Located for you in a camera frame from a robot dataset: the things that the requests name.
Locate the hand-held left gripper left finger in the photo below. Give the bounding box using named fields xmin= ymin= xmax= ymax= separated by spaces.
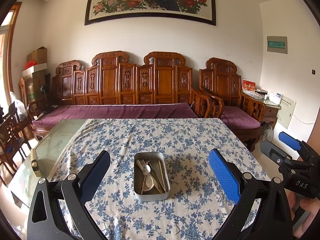
xmin=26 ymin=150 xmax=111 ymax=240

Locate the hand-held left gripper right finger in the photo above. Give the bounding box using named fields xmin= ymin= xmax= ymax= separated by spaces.
xmin=209 ymin=148 xmax=293 ymax=240

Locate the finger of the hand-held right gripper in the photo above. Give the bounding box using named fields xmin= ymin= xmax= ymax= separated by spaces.
xmin=278 ymin=131 xmax=313 ymax=161
xmin=260 ymin=140 xmax=292 ymax=167

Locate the metal spoon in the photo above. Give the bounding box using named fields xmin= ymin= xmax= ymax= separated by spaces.
xmin=141 ymin=164 xmax=152 ymax=194

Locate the beige plastic spoon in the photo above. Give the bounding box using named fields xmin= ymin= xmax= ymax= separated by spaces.
xmin=142 ymin=175 xmax=156 ymax=192

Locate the brown wooden chopstick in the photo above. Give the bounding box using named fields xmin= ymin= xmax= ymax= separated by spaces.
xmin=149 ymin=160 xmax=165 ymax=193

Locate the rectangular metal tin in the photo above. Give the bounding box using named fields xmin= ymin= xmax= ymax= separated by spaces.
xmin=134 ymin=152 xmax=171 ymax=202

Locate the pale wooden chopstick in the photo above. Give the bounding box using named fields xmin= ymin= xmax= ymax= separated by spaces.
xmin=158 ymin=160 xmax=167 ymax=192

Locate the beige plastic knife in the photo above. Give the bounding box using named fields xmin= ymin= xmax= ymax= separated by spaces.
xmin=151 ymin=171 xmax=162 ymax=192

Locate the person's right hand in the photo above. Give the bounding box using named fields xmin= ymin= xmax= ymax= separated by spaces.
xmin=285 ymin=189 xmax=320 ymax=228

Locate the grey fluffy bundle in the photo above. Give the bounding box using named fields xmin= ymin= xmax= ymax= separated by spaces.
xmin=260 ymin=123 xmax=274 ymax=144

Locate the wooden side table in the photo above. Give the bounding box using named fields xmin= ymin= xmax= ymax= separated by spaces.
xmin=261 ymin=97 xmax=282 ymax=131

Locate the white desk telephone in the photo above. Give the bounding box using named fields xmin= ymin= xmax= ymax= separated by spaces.
xmin=267 ymin=91 xmax=283 ymax=105

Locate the blue floral tablecloth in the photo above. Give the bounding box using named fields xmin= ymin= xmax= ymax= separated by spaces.
xmin=46 ymin=118 xmax=272 ymax=240

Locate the small beige and black box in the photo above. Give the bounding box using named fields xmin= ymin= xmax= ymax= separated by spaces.
xmin=30 ymin=148 xmax=41 ymax=178

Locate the red desk calendar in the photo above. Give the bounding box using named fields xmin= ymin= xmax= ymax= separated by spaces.
xmin=242 ymin=79 xmax=256 ymax=94

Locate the purple sofa cushion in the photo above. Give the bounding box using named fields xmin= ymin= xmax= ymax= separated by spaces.
xmin=32 ymin=102 xmax=199 ymax=128

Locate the carved wooden armchair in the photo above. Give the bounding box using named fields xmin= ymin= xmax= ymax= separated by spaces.
xmin=199 ymin=57 xmax=267 ymax=152

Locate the black desk lamp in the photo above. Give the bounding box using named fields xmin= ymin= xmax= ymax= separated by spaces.
xmin=40 ymin=84 xmax=54 ymax=114

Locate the clear plastic bag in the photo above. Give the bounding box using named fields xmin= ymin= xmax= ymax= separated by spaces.
xmin=9 ymin=91 xmax=28 ymax=119

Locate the wooden chair by cartons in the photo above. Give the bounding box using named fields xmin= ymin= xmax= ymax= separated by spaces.
xmin=19 ymin=77 xmax=47 ymax=121

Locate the stack of brown cartons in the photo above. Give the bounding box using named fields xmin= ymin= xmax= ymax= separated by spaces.
xmin=21 ymin=72 xmax=51 ymax=106

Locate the carved wooden sofa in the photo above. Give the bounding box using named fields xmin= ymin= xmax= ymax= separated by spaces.
xmin=31 ymin=50 xmax=224 ymax=141

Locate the white flat box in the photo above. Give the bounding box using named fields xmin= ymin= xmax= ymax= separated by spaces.
xmin=21 ymin=63 xmax=48 ymax=77

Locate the brown cardboard box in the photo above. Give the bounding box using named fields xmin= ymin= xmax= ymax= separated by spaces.
xmin=26 ymin=46 xmax=48 ymax=67

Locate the white wall cable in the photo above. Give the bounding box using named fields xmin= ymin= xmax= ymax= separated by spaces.
xmin=292 ymin=113 xmax=316 ymax=125

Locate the white wall distribution panel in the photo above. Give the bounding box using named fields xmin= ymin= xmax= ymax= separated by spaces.
xmin=277 ymin=97 xmax=297 ymax=130

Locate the green wall panel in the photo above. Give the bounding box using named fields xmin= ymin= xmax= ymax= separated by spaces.
xmin=266 ymin=36 xmax=288 ymax=54

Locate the wooden door frame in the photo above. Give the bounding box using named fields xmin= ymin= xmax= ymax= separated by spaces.
xmin=0 ymin=2 xmax=23 ymax=106

